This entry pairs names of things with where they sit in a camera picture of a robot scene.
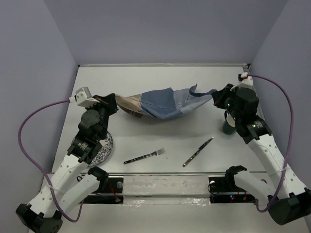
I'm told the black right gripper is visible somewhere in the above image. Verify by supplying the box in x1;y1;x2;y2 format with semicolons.
212;83;241;121

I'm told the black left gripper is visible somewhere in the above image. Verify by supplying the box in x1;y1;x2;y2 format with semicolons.
85;93;119;139

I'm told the blue beige checked cloth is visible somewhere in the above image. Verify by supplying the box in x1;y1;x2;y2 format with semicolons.
116;85;216;120

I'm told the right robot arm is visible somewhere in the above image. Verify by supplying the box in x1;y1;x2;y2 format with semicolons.
212;84;311;225

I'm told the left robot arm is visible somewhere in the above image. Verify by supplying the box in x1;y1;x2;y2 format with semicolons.
16;88;118;233

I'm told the blue white patterned plate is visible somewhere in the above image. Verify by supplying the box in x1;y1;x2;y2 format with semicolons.
88;132;114;167

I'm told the dark green mug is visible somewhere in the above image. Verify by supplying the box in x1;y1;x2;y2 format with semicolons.
222;110;236;135

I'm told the silver fork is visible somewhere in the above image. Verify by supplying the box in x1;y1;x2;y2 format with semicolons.
123;148;165;165

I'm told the silver knife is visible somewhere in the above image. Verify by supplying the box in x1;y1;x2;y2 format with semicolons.
182;137;214;167

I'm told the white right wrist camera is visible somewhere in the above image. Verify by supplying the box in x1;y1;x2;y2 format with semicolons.
230;72;253;91

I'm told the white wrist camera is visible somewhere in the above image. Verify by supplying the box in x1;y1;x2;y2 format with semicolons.
230;72;253;91
69;87;99;108

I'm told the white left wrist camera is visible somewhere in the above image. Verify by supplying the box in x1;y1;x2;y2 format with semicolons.
69;87;99;108

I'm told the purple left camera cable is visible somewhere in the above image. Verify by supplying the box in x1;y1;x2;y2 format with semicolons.
18;99;85;223

